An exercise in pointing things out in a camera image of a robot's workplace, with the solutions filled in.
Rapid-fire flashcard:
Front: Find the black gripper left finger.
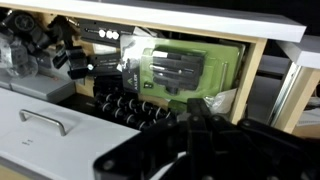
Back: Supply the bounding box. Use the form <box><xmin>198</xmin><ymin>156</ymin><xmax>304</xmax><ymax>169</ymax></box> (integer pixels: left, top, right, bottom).
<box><xmin>93</xmin><ymin>98</ymin><xmax>201</xmax><ymax>180</ymax></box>

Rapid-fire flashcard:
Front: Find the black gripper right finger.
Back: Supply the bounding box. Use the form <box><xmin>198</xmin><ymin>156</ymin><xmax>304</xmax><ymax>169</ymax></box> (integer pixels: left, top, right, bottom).
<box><xmin>199</xmin><ymin>98</ymin><xmax>320</xmax><ymax>180</ymax></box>

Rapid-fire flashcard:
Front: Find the shallow white wooden drawer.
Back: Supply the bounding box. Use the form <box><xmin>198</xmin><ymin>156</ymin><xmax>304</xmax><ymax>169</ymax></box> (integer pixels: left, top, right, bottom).
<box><xmin>0</xmin><ymin>87</ymin><xmax>141</xmax><ymax>180</ymax></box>

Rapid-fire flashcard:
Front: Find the deep white wooden drawer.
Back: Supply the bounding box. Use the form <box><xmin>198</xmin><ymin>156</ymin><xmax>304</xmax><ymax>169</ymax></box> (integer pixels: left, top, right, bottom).
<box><xmin>266</xmin><ymin>34</ymin><xmax>320</xmax><ymax>139</ymax></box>
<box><xmin>0</xmin><ymin>0</ymin><xmax>307</xmax><ymax>134</ymax></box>

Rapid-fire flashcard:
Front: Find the black flexible leg tripod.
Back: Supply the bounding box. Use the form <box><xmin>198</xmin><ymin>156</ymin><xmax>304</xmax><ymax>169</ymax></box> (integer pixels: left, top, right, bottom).
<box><xmin>93</xmin><ymin>92</ymin><xmax>177</xmax><ymax>132</ymax></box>

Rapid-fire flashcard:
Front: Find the crumpled clear plastic bag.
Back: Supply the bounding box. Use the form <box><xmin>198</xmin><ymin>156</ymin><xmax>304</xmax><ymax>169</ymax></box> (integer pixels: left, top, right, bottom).
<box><xmin>203</xmin><ymin>87</ymin><xmax>238</xmax><ymax>115</ymax></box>

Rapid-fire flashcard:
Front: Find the green blister pack with plate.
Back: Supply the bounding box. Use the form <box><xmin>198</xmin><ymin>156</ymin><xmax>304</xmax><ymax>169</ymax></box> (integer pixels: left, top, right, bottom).
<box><xmin>119</xmin><ymin>34</ymin><xmax>246</xmax><ymax>104</ymax></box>

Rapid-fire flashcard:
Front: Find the short black mounting plate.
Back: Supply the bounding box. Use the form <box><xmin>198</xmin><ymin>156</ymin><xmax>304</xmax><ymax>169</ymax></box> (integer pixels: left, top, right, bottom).
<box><xmin>87</xmin><ymin>54</ymin><xmax>124</xmax><ymax>78</ymax></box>

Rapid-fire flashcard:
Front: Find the black ball head clamp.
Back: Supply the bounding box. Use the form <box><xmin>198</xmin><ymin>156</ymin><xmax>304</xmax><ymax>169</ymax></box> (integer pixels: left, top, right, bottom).
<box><xmin>51</xmin><ymin>15</ymin><xmax>90</xmax><ymax>81</ymax></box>

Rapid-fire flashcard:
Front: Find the flat grey box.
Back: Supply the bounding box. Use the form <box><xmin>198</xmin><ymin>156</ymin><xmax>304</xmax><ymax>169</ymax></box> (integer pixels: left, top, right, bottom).
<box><xmin>9</xmin><ymin>72</ymin><xmax>77</xmax><ymax>104</ymax></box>

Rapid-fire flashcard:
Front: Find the long black mounting plate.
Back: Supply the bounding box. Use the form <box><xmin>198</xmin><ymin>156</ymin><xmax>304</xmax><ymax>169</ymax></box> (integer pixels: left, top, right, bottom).
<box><xmin>78</xmin><ymin>18</ymin><xmax>136</xmax><ymax>48</ymax></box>

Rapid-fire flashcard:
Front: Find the black clamp in plastic bag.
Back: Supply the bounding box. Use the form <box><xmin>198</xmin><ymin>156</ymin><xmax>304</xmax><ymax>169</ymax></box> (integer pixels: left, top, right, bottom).
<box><xmin>0</xmin><ymin>9</ymin><xmax>53</xmax><ymax>78</ymax></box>

